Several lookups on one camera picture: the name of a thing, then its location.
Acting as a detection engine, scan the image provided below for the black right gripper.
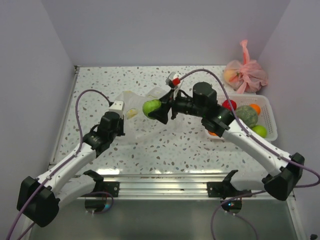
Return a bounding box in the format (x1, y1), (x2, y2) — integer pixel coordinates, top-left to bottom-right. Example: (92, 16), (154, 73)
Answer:
(149, 87), (206, 124)

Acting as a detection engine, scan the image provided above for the green apple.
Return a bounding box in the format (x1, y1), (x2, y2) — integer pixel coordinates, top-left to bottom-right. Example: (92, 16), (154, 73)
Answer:
(252, 125), (268, 138)
(142, 99), (162, 119)

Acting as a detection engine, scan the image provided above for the clear printed plastic bag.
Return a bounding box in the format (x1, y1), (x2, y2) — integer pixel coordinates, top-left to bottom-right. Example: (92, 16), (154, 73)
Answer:
(113, 86), (208, 141)

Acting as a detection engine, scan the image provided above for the orange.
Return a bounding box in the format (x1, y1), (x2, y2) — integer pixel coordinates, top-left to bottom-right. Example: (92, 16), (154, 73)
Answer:
(208, 131), (218, 137)
(249, 104), (261, 116)

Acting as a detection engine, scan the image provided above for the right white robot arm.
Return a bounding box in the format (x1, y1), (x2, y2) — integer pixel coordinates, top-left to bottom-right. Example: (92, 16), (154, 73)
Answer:
(142, 82), (305, 201)

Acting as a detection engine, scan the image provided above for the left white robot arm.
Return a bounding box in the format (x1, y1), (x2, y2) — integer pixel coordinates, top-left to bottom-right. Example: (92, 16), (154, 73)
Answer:
(17, 110), (125, 227)

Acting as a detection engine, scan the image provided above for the peach in pink bag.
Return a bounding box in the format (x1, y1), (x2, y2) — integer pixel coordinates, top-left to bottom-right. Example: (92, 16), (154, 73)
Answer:
(223, 69), (238, 83)

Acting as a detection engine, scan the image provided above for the pink plastic bag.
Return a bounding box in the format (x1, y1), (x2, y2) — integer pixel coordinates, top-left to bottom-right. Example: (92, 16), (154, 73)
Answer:
(223, 39), (269, 94)

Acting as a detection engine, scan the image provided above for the orange in basket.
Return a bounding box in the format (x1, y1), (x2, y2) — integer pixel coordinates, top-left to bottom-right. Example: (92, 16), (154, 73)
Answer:
(249, 104), (261, 116)

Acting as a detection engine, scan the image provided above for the green apple in basket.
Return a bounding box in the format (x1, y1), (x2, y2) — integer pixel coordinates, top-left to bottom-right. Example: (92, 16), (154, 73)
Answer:
(252, 125), (268, 138)

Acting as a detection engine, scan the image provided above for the white plastic basket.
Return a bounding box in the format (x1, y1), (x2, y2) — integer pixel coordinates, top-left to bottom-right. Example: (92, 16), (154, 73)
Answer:
(229, 94), (278, 142)

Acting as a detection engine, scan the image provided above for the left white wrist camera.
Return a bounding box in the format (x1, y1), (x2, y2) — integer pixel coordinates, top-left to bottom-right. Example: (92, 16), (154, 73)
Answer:
(109, 100), (125, 119)

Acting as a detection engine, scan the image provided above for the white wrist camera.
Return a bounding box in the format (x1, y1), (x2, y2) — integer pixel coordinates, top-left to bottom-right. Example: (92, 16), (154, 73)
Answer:
(165, 72), (182, 100)
(109, 100), (125, 119)

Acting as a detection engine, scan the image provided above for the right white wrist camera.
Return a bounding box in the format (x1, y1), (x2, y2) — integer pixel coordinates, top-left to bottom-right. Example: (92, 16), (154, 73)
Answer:
(165, 72), (182, 100)

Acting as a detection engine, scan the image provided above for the left black base bracket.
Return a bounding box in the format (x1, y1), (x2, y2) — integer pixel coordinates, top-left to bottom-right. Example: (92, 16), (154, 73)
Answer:
(86, 181), (120, 198)

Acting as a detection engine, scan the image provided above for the black base bracket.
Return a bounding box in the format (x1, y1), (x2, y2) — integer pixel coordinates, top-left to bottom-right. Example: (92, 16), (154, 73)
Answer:
(86, 181), (120, 198)
(206, 181), (252, 199)

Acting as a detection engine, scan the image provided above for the aluminium mounting rail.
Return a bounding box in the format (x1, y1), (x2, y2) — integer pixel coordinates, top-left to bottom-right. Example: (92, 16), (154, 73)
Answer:
(72, 172), (292, 200)

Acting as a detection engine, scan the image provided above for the right black base bracket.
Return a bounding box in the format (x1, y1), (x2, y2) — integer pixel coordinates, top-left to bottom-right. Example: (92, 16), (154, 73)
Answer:
(206, 181), (252, 199)

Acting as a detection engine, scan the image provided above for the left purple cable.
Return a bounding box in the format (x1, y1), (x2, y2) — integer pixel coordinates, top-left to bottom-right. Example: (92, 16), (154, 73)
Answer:
(4, 89), (113, 240)

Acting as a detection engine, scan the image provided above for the purple cable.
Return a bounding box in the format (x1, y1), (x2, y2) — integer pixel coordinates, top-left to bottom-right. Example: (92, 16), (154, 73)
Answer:
(4, 89), (113, 240)
(178, 69), (320, 240)

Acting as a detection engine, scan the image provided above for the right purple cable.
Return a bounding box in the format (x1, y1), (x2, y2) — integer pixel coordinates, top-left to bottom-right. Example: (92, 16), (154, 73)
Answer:
(178, 69), (320, 240)

